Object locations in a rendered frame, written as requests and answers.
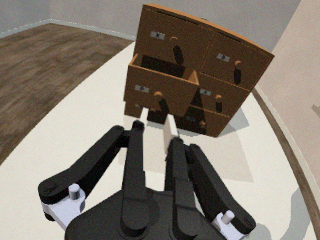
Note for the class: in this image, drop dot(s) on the brown wooden chest of drawers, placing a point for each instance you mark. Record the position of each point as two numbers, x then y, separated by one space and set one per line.
213 28

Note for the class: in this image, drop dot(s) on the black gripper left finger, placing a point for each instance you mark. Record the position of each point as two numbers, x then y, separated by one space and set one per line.
62 195

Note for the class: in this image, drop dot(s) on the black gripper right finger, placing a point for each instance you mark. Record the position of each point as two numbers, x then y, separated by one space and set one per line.
217 203

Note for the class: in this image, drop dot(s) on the brown wooden drawer front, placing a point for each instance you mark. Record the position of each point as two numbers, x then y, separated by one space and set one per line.
210 91
158 116
146 84
160 32
194 117
234 60

